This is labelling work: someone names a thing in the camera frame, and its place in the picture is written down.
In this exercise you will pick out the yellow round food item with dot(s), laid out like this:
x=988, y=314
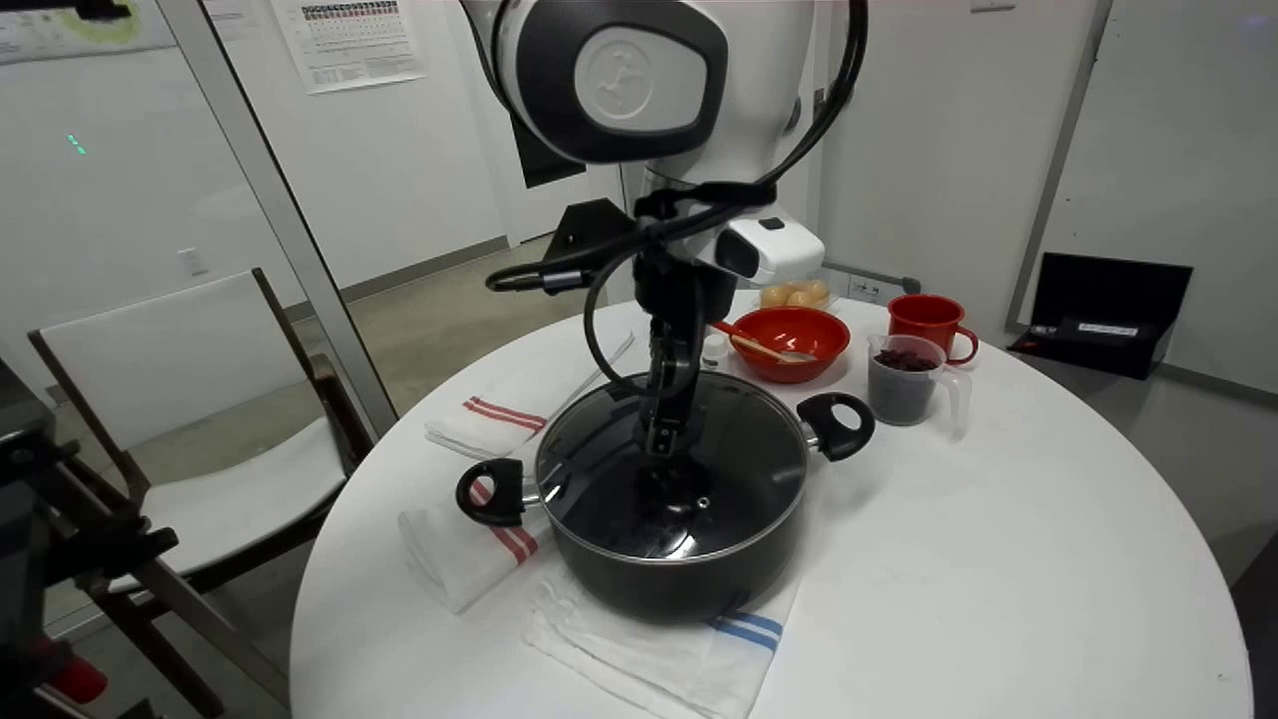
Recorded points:
x=795, y=292

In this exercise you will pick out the black mounting stand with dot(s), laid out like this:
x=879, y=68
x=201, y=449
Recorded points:
x=53, y=531

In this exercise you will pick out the white tall cabinet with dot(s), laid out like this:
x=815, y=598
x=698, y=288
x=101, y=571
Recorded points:
x=959, y=147

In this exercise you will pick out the white towel blue stripes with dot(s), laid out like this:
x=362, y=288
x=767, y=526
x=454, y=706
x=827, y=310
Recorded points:
x=663, y=666

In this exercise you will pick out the red mug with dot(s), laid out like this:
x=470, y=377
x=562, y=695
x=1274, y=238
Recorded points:
x=923, y=320

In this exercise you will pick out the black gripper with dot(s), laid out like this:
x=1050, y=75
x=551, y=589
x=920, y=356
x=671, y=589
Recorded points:
x=679, y=300

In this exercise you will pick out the clear measuring cup dark contents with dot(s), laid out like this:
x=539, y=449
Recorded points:
x=909, y=384

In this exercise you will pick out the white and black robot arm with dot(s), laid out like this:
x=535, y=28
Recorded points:
x=763, y=80

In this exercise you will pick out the wooden spoon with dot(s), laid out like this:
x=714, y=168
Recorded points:
x=771, y=348

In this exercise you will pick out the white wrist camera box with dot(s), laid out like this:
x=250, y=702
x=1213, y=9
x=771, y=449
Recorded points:
x=771, y=248

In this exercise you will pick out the white towel red stripes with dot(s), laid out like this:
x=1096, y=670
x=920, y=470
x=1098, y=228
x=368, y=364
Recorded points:
x=454, y=561
x=493, y=417

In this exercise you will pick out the glass lid with black knob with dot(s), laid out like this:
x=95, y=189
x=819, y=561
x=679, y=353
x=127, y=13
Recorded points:
x=746, y=454

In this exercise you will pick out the white chair with dark frame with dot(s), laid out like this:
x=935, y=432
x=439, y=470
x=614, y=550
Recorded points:
x=226, y=493

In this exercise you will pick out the red bowl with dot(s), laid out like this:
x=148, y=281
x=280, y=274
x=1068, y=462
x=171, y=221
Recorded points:
x=802, y=332

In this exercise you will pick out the white paper sheet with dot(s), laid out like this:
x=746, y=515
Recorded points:
x=350, y=41

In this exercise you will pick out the grey metal partition post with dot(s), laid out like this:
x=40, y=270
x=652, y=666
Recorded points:
x=286, y=212

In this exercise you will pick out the black open case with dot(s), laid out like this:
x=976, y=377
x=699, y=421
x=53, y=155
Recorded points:
x=1113, y=314

